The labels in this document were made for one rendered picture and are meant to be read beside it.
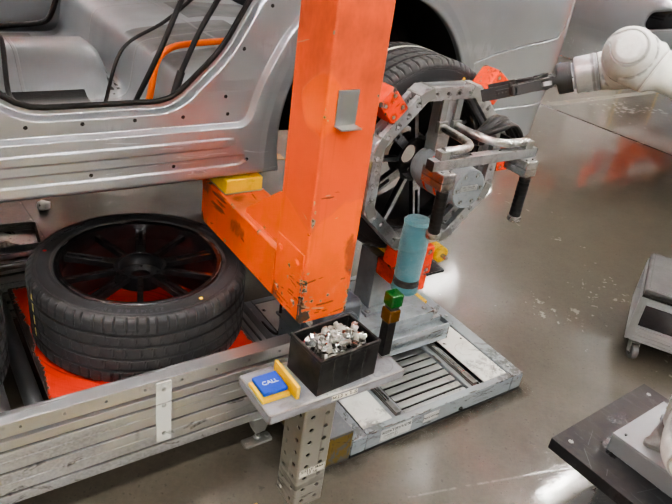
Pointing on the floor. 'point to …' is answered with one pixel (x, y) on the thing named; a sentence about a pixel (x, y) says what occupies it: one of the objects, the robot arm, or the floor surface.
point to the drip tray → (20, 232)
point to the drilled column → (305, 454)
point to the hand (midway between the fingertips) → (489, 92)
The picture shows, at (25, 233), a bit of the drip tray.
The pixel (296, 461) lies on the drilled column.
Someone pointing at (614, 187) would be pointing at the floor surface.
